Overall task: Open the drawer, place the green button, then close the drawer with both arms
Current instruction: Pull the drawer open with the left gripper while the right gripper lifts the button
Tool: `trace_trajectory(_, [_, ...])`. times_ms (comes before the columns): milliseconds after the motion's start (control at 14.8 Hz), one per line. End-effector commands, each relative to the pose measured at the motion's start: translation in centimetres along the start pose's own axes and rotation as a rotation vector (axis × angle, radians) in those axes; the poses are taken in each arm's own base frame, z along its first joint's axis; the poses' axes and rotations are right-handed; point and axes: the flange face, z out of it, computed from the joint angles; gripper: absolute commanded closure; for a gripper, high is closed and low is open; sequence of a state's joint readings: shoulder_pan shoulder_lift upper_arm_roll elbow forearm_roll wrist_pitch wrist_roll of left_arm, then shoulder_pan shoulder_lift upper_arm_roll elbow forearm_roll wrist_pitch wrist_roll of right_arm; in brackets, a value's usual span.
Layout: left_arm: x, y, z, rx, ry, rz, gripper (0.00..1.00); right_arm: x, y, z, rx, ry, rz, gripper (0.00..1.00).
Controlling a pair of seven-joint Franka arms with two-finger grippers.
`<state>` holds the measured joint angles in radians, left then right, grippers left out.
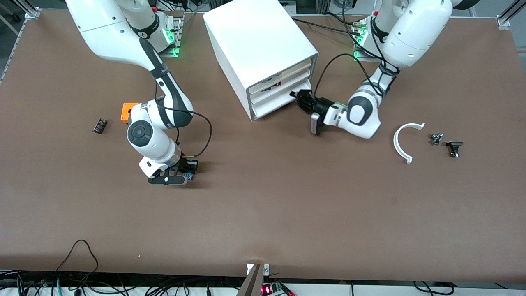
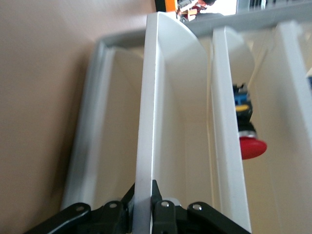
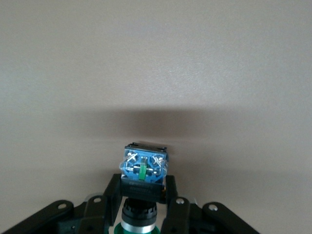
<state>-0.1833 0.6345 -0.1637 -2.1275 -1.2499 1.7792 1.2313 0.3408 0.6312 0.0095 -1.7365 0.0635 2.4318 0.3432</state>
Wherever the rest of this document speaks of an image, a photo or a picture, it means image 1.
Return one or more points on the black right camera bracket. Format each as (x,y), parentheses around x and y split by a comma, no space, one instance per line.
(158,180)

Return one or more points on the small black terminal block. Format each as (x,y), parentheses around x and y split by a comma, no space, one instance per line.
(100,126)

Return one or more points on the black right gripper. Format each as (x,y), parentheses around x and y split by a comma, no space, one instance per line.
(188,163)

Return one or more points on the right arm aluminium base plate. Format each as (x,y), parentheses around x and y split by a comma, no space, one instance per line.
(177,37)

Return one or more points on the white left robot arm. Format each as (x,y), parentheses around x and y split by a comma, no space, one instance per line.
(415,33)

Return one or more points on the circuit board with red light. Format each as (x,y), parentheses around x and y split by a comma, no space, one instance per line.
(269,289)

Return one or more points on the white plastic drawer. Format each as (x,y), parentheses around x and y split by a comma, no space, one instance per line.
(283,87)
(275,101)
(296,71)

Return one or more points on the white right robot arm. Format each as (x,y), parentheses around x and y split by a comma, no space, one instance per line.
(102,33)

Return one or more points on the orange box with hole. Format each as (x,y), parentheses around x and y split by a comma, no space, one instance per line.
(126,112)

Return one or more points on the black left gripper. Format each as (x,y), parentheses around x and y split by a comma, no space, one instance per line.
(321,105)

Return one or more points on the metal pipe fitting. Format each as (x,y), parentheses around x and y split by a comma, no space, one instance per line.
(436,139)

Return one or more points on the left arm aluminium base plate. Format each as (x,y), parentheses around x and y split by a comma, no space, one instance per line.
(367,58)

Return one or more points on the white drawer cabinet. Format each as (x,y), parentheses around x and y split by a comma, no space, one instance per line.
(254,37)

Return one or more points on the green push button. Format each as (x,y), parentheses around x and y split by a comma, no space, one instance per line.
(189,176)

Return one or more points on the aluminium frame corner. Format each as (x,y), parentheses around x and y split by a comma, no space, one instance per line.
(252,283)

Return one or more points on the small black switch part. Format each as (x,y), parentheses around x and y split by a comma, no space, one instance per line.
(454,147)

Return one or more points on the aluminium frame profile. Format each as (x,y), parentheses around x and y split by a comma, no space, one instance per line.
(509,14)
(31,10)

